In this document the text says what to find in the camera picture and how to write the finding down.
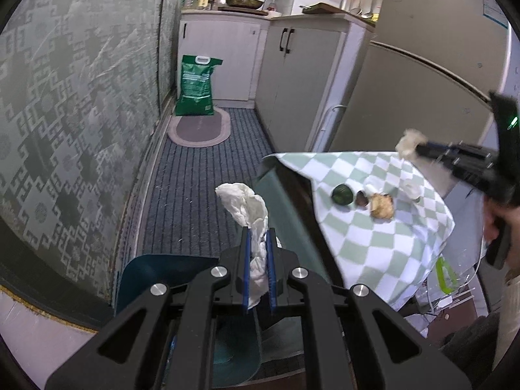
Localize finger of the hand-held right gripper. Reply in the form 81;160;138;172
414;149;495;192
418;141;499;160

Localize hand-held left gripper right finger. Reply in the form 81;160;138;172
265;228;474;390

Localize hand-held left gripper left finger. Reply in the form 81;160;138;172
45;226;250;390

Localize small tissue piece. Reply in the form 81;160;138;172
396;128;428;160

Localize large white tissue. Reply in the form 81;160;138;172
215;182;279;310

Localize teal plastic trash bin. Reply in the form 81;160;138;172
115;253;263;390

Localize person's right hand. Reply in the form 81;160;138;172
482;201;504;253

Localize white tissue ball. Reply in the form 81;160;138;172
402;178;423;202

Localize grey green chair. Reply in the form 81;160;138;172
253;156;347;290

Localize grey striped carpet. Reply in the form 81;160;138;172
136;106;310;378

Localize brown bread piece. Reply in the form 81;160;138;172
368;192;396;219

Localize green white checkered tablecloth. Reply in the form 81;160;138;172
270;151;456;308

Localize round green fruit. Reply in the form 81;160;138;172
331;184;354;206

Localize beige two-door fridge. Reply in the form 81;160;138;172
328;0;513;154

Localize oval grey pink rug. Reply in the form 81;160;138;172
167;107;232;148

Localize person's dark grey clothing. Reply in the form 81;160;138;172
440;312;505;375

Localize hanging metal ladles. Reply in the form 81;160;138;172
347;0;377;20

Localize green rice bag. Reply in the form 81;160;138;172
174;54;224;117

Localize wooden cutting board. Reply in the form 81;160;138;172
302;3;347;14

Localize plain white cabinet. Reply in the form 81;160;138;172
177;10;271;103

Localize clear plastic bag green handle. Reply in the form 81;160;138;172
422;252;485;318

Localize white cabinet with black handles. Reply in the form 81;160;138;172
255;13;375;152

